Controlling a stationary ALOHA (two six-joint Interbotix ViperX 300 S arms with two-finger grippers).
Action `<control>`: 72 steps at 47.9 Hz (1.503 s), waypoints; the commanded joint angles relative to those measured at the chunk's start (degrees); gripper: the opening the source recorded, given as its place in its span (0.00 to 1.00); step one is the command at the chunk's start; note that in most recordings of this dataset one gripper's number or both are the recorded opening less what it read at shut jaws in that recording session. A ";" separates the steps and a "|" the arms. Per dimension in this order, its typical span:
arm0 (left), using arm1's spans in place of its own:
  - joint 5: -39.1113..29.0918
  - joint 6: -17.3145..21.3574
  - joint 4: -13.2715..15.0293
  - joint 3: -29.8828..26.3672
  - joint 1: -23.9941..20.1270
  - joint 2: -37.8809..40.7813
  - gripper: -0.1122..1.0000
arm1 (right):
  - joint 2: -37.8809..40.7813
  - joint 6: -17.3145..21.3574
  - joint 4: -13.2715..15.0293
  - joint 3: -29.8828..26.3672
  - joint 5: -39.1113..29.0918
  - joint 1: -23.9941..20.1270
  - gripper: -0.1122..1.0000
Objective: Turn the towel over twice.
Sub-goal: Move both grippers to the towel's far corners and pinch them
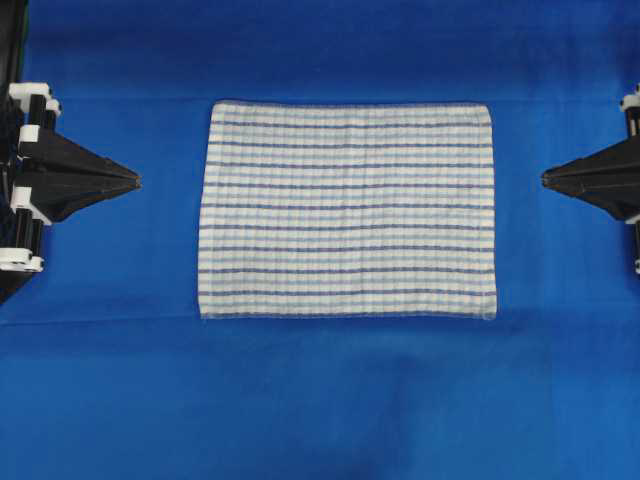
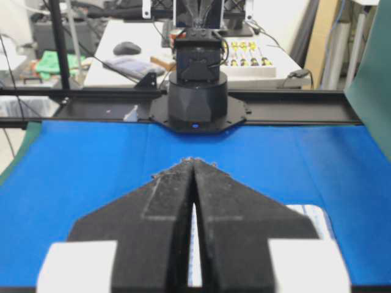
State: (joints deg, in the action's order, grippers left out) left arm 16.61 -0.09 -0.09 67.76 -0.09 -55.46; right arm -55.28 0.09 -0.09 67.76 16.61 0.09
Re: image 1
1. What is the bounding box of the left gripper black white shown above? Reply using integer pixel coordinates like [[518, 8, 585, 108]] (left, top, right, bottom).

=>
[[1, 82, 141, 273]]

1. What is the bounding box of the blue table cloth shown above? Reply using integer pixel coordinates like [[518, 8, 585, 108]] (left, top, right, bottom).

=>
[[1, 1, 639, 479]]

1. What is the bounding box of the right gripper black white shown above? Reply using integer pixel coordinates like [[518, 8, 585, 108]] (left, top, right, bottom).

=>
[[541, 84, 639, 274]]

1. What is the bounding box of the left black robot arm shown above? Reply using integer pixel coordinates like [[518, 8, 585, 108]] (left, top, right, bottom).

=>
[[1, 1, 141, 276]]

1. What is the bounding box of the blue striped white towel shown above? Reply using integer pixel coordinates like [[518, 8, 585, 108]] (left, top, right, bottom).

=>
[[197, 100, 498, 319]]

